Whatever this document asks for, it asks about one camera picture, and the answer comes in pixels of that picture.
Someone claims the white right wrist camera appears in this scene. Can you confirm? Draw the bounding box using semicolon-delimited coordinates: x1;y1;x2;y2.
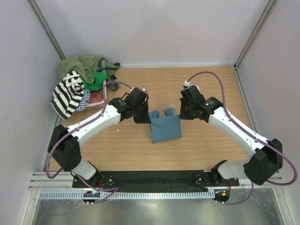
183;81;200;90

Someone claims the blue white striped tank top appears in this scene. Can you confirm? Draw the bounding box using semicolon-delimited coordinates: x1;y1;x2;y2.
75;90;91;112

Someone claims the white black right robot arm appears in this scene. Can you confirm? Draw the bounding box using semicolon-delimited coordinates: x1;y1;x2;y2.
180;84;283;186

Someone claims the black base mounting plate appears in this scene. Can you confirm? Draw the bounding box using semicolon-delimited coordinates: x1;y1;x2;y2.
86;170;240;191

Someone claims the white laundry basket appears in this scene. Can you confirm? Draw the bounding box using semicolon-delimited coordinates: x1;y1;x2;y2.
84;88;107;111

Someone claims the red tank top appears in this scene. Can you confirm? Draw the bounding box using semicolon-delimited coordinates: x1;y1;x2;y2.
89;90;104;104

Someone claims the perforated cable duct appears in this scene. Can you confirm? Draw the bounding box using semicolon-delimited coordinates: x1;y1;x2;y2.
39;190;215;200

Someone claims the black white striped tank top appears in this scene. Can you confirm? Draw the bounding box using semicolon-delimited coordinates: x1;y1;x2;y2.
50;71;85;120

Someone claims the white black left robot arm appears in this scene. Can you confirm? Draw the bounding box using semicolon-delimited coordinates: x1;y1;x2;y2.
48;87;150;188

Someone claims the olive green tank top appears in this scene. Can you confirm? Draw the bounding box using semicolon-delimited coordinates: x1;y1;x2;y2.
57;55;120;84

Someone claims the bright green tank top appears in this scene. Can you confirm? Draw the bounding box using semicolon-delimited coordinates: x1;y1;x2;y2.
81;71;109;92

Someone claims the aluminium frame rail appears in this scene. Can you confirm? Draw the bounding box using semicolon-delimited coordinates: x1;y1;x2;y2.
29;172;283;190

